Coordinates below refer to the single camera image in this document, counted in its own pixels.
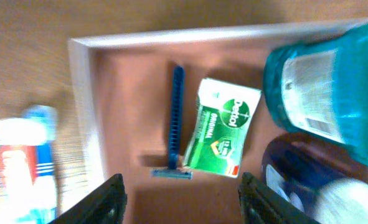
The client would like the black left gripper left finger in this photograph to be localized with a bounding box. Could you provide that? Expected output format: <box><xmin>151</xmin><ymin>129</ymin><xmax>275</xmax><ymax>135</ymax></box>
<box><xmin>51</xmin><ymin>174</ymin><xmax>128</xmax><ymax>224</ymax></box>

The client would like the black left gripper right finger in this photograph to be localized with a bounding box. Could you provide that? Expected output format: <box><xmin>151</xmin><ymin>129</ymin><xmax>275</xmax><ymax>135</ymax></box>
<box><xmin>238</xmin><ymin>172</ymin><xmax>316</xmax><ymax>224</ymax></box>

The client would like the clear purple sanitizer bottle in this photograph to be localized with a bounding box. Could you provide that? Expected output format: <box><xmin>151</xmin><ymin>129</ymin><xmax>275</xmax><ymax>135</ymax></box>
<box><xmin>261</xmin><ymin>134</ymin><xmax>368</xmax><ymax>223</ymax></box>

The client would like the blue disposable razor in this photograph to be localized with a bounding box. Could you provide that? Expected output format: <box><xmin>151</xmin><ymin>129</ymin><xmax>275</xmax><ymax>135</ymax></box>
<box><xmin>151</xmin><ymin>65</ymin><xmax>193</xmax><ymax>180</ymax></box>

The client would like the Colgate toothpaste tube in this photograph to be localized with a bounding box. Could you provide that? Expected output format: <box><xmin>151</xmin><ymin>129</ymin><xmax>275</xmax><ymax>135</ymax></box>
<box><xmin>0</xmin><ymin>118</ymin><xmax>47</xmax><ymax>223</ymax></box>

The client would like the green Dettol soap pack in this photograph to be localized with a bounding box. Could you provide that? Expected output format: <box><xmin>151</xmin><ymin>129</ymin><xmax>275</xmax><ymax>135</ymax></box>
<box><xmin>182</xmin><ymin>78</ymin><xmax>262</xmax><ymax>178</ymax></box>

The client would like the blue white toothbrush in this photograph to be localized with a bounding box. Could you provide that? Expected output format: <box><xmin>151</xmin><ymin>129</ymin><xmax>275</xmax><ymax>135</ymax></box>
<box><xmin>24</xmin><ymin>105</ymin><xmax>57</xmax><ymax>223</ymax></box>

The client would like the teal Listerine mouthwash bottle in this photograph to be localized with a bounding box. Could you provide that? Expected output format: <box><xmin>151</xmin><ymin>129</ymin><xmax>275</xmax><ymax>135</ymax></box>
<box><xmin>263</xmin><ymin>23</ymin><xmax>368</xmax><ymax>166</ymax></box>

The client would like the pink white open box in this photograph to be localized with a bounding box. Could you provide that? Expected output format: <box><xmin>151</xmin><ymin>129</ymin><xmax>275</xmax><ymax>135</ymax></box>
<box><xmin>67</xmin><ymin>17</ymin><xmax>368</xmax><ymax>224</ymax></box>

